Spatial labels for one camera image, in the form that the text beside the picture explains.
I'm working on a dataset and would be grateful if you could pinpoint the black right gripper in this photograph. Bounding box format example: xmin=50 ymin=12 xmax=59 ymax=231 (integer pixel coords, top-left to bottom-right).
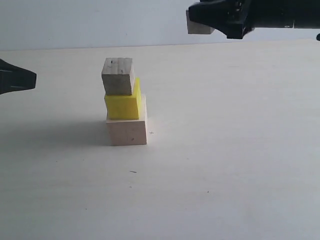
xmin=187 ymin=0 xmax=320 ymax=39

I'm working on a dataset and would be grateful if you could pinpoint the yellow painted wooden cube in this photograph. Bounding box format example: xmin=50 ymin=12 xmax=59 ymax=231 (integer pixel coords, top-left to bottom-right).
xmin=104 ymin=77 xmax=142 ymax=120

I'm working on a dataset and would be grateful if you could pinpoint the small plain wooden cube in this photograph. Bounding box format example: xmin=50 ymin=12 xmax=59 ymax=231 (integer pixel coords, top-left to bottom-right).
xmin=185 ymin=10 xmax=215 ymax=35

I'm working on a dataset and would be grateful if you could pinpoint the medium plain wooden cube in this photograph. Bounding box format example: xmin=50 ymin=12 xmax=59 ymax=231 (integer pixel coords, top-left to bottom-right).
xmin=101 ymin=57 xmax=135 ymax=96

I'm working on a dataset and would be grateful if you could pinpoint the large plain wooden cube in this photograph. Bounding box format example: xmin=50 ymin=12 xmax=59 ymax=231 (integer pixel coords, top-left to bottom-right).
xmin=106 ymin=94 xmax=148 ymax=146

